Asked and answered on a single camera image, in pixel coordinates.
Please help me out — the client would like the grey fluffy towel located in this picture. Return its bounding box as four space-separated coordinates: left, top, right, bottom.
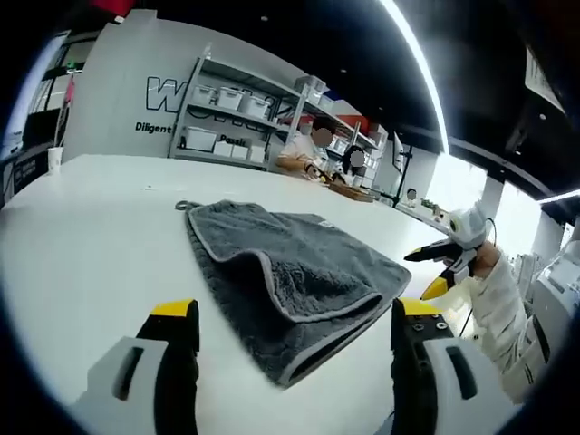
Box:
175 198 413 389

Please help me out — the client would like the person's right hand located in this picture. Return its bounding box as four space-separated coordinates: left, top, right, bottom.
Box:
471 241 503 278

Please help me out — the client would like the black pole stand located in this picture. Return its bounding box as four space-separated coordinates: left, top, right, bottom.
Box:
391 130 417 206

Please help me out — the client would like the brown wooden board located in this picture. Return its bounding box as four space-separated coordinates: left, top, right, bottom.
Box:
327 180 378 204

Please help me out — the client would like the white machine cabinet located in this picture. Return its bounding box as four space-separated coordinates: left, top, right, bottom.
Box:
527 239 580 364

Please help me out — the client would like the grey metal storage shelf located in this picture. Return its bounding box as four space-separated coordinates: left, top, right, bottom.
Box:
169 43 305 172
275 76 392 191

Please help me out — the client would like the white hanging sign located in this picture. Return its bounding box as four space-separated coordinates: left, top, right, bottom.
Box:
524 44 568 111

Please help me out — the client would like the white ceiling light strip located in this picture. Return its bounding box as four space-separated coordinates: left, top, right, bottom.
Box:
379 0 453 156

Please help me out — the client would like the white paper cup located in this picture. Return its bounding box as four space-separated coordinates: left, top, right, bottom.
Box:
46 146 65 176

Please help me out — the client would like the group of white storage bins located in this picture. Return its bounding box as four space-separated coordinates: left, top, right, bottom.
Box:
179 83 274 160

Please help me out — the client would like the black monitor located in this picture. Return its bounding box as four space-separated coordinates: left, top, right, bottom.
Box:
20 108 63 150

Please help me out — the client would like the red ceiling panel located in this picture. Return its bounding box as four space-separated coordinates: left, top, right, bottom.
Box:
88 0 138 19

